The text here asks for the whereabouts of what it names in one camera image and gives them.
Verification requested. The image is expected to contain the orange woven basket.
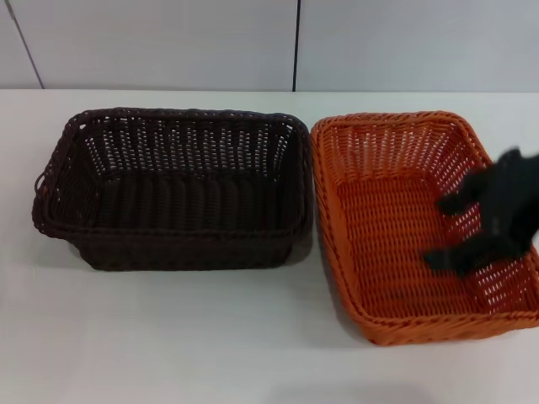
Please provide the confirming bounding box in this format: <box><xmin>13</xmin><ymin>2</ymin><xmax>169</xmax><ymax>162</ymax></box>
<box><xmin>310</xmin><ymin>109</ymin><xmax>539</xmax><ymax>348</ymax></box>

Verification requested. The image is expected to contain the dark brown woven basket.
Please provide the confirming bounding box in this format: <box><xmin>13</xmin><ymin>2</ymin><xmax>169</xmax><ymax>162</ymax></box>
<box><xmin>31</xmin><ymin>106</ymin><xmax>316</xmax><ymax>273</ymax></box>

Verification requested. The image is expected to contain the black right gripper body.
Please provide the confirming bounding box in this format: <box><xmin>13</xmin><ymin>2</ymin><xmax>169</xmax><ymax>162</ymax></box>
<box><xmin>461</xmin><ymin>146</ymin><xmax>539</xmax><ymax>264</ymax></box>

